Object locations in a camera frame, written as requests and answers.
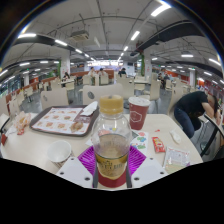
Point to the clear bottle with yellow cap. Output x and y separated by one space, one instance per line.
111 140

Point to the clear plastic wrapper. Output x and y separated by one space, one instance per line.
176 159

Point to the paper bag with fried snacks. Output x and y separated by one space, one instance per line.
21 121

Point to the dark food tray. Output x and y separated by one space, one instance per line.
35 128

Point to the beige chair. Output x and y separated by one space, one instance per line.
100 92
55 98

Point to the red paper cup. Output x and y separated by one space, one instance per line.
138 115

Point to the group of ceiling lights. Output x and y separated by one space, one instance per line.
160 9

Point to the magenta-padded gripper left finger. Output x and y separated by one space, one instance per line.
86 160

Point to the small white sachet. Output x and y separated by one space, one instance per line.
175 136

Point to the ceiling air conditioner unit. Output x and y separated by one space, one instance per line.
80 35

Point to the white table with black edge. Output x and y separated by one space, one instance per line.
215 126
3 121

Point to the colourful sticker sheet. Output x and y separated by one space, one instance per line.
141 141

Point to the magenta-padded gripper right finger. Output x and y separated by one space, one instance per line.
137 160

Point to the group of beige chairs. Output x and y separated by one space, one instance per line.
153 88

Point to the person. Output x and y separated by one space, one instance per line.
122 72
163 77
191 105
66 76
91 72
102 72

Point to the fried food piece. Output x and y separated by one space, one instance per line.
76 126

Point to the white crumpled napkin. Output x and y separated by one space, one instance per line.
89 108

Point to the red ketchup packet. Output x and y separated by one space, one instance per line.
158 145

